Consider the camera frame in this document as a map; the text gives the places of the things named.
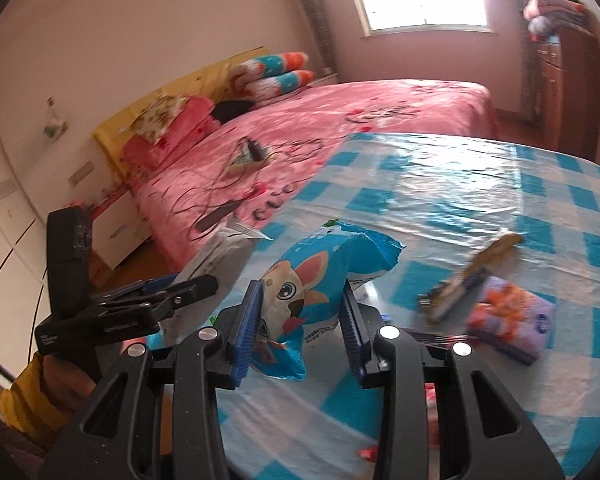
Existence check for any white pink nightstand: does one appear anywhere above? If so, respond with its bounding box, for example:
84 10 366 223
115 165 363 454
91 187 153 272

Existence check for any wooden cabinet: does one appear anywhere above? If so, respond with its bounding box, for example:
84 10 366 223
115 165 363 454
532 25 600 161

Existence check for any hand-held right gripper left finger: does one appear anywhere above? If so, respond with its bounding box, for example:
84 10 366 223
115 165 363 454
42 280 266 480

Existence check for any dark cloth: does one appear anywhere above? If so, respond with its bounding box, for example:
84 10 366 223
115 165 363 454
214 100 256 125

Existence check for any white wardrobe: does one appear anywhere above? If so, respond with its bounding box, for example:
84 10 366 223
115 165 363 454
0 72 61 306

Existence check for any blue checkered tablecloth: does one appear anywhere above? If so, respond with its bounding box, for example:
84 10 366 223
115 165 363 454
165 132 600 480

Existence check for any black flat device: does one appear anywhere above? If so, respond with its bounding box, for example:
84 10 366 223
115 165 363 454
195 200 242 232

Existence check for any grey plaid curtain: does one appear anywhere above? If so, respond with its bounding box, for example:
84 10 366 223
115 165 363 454
517 35 541 122
290 0 337 78

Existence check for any small hanging bag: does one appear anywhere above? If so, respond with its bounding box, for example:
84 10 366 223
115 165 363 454
42 97 71 141

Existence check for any person's left hand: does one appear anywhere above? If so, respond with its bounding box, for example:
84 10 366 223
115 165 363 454
41 354 99 411

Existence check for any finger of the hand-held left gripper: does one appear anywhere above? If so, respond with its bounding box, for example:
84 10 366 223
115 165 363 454
92 276 181 306
92 275 220 321

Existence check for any white printed packaging bag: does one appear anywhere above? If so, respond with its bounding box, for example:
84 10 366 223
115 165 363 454
160 220 274 343

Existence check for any brown stick-shaped item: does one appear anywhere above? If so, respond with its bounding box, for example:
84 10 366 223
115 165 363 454
419 232 524 324

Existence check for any wall switch plate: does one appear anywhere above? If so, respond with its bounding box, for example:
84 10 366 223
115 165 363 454
67 162 96 186

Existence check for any floral pillow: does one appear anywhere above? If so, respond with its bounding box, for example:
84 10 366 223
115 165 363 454
132 94 191 146

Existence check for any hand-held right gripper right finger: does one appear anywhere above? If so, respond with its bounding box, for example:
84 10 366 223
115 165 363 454
340 280 563 480

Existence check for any pink plush folded blanket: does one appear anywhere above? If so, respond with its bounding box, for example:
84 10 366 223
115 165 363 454
122 95 221 181

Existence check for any pink folded quilt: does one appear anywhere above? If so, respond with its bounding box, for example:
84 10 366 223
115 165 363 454
524 0 588 22

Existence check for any purple orange tissue pack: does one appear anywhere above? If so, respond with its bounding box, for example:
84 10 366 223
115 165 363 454
467 276 556 361

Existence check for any power strip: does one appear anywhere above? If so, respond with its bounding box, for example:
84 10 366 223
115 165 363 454
226 152 272 177

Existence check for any yellow headboard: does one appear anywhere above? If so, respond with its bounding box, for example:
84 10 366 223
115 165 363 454
92 46 271 191

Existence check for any person's left forearm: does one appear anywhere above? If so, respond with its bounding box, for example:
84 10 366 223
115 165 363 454
0 351 73 448

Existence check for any pink bed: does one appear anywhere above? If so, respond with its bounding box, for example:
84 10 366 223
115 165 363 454
125 78 498 272

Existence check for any black cable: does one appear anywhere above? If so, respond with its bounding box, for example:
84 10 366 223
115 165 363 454
172 157 263 222

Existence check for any blue snack packet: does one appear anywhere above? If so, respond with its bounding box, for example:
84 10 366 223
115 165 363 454
252 218 406 383

